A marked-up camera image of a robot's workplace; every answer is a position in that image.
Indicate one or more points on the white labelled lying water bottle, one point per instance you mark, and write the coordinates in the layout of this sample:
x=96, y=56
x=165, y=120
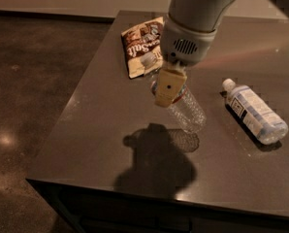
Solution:
x=262, y=121

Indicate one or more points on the clear plastic water bottle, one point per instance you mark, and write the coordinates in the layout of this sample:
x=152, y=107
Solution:
x=185, y=110

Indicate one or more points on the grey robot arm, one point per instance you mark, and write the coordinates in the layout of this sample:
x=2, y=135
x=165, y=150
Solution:
x=197, y=15

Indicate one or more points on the brown sea salt chip bag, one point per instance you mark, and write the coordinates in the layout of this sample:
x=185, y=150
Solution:
x=141, y=44

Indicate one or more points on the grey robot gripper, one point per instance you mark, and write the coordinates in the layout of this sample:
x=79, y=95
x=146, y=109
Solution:
x=185, y=47

